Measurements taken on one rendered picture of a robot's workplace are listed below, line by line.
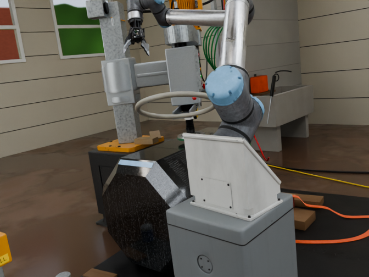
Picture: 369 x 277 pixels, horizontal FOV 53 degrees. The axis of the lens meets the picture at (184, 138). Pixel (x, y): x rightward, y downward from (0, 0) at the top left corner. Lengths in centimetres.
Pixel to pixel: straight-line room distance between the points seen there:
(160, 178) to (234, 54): 111
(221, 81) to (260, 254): 68
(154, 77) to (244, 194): 219
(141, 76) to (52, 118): 568
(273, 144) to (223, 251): 432
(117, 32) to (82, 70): 595
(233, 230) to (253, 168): 24
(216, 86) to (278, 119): 410
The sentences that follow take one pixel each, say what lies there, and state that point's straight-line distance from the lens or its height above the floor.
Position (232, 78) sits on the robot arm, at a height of 137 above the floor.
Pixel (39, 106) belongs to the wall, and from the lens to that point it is 878.
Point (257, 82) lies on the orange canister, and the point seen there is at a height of 104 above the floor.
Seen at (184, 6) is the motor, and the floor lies 193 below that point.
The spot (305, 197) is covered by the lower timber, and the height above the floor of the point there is 8.
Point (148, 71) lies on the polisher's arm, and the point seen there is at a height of 142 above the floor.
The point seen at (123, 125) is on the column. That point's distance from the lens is 349.
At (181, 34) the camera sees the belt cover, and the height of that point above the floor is 165.
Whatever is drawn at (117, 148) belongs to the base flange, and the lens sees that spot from 339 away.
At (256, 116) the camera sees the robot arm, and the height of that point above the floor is 120.
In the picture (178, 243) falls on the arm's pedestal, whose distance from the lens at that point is 162.
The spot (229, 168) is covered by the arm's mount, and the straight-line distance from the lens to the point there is 140.
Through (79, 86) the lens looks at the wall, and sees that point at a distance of 929.
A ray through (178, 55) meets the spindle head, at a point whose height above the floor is 151.
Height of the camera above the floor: 145
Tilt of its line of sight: 11 degrees down
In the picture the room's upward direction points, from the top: 7 degrees counter-clockwise
